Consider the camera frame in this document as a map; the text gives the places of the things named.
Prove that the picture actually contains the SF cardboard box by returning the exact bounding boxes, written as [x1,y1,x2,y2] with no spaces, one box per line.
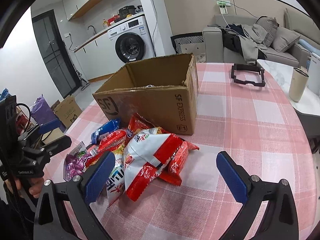
[93,54,199,135]

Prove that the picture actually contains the yellow bottle on counter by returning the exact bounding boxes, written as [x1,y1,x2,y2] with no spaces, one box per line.
[103,19,109,29]

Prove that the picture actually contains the grey pillow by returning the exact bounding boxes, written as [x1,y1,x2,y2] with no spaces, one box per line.
[256,16,279,47]
[271,27,300,53]

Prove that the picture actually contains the black cable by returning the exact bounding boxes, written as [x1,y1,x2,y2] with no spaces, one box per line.
[15,102,33,128]

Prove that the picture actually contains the red box on counter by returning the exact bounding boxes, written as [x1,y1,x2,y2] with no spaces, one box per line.
[107,15,121,26]

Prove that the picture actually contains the small cardboard box on floor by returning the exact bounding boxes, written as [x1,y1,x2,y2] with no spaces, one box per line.
[51,95,82,128]

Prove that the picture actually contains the white red snack bag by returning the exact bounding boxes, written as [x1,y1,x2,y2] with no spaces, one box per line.
[123,127,183,202]

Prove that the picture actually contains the black patterned chair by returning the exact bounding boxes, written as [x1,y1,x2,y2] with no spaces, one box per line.
[170,32,204,54]

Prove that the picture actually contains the white washing machine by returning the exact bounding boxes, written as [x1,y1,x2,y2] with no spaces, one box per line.
[107,15,155,63]

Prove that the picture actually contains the white lower kitchen cabinet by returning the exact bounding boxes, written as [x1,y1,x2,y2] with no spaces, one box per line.
[75,33,123,80]

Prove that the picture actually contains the grey jacket on sofa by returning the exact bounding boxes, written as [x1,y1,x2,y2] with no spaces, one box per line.
[242,24,267,64]

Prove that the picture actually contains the black plastic frame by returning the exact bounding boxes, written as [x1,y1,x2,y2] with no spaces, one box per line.
[231,63,266,87]

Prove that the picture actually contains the white marble coffee table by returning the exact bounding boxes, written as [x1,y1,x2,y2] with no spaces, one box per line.
[257,60,319,117]

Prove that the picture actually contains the grey sofa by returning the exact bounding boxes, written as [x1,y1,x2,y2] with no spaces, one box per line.
[202,8,319,67]

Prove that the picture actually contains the large white noodle snack bag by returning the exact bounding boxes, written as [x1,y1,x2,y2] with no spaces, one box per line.
[86,127,166,208]

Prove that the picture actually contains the red triangular chip bag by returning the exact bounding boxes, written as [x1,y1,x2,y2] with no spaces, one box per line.
[126,113,154,142]

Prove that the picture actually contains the kitchen faucet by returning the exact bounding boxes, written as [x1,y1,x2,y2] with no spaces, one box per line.
[87,25,97,36]

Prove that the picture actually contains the blue Oreo cookie pack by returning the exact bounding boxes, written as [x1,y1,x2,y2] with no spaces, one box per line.
[91,118,121,145]

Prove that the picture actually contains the white power strip on wall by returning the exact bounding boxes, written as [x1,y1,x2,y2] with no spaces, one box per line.
[217,0,231,15]

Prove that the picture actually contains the beige tumbler cup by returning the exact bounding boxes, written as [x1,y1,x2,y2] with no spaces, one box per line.
[289,68,309,102]

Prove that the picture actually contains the white red balloon glue pack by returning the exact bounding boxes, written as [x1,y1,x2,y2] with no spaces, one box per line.
[98,129,126,153]

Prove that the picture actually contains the purple plastic bag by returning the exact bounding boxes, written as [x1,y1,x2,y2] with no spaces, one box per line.
[31,95,66,132]

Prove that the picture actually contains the pink plaid tablecloth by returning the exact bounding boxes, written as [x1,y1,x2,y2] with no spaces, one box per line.
[42,62,315,240]

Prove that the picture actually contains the dark glass door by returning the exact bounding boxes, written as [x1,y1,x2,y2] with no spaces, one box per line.
[32,10,81,98]

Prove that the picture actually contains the purple white snack bag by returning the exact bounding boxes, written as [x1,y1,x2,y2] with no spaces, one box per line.
[63,142,93,181]

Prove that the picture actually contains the black pressure cooker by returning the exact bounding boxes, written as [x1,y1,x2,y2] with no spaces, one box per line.
[119,5,136,19]

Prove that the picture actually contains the person's left hand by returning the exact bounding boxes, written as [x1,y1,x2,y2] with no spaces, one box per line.
[4,177,46,199]

